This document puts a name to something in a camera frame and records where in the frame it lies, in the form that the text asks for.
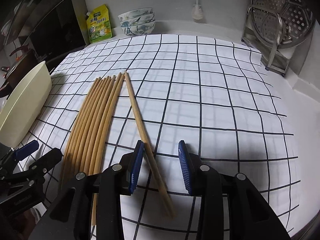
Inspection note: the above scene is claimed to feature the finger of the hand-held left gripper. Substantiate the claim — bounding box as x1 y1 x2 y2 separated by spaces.
0 140 40 167
5 147 63 188

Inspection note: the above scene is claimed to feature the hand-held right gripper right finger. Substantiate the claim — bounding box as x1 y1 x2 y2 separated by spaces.
178 141 292 240

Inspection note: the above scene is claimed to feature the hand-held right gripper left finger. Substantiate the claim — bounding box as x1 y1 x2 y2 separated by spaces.
37 141 145 240

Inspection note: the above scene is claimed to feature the cream plastic tub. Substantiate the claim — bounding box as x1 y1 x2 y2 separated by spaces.
0 60 53 147

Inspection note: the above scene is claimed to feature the wooden chopstick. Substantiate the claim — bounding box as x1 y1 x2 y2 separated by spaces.
124 71 177 218

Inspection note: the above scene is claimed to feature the bundle of wooden chopsticks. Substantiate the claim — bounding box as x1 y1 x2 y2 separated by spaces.
60 72 125 228

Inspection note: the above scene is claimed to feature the white black checked cloth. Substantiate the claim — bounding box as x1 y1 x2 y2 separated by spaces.
15 34 302 240

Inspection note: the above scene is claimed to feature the dark brown lidded pot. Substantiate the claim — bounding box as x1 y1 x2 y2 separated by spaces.
0 44 38 98

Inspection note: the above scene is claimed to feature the yellow green refill pouch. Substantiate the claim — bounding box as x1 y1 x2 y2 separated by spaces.
86 4 113 44

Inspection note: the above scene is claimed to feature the white plug with cable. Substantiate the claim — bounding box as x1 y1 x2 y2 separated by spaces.
191 0 204 21

